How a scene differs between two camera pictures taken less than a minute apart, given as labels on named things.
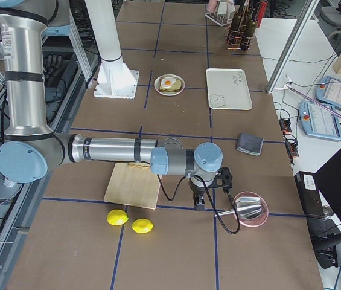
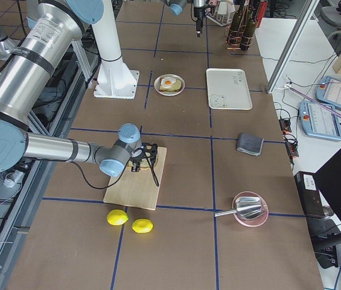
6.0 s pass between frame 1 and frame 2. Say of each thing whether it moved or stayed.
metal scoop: stayed
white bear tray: stayed
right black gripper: moved
